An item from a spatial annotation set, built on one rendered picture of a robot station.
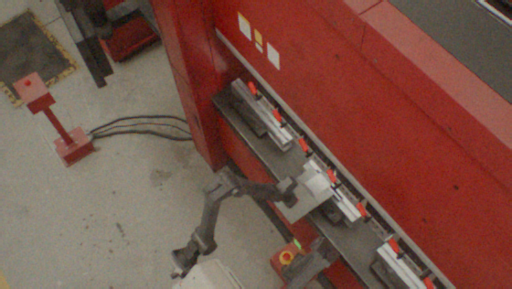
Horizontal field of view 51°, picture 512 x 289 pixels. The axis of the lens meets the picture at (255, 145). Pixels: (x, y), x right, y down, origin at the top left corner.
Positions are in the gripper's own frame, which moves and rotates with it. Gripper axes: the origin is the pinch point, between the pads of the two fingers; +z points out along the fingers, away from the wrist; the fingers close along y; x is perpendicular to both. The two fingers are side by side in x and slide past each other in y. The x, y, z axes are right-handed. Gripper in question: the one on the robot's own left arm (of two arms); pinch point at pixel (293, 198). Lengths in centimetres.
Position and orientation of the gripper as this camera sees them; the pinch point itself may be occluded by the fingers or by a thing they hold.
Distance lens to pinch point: 264.5
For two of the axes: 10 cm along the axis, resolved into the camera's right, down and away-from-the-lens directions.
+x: -6.9, 7.0, 2.0
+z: 4.3, 1.7, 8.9
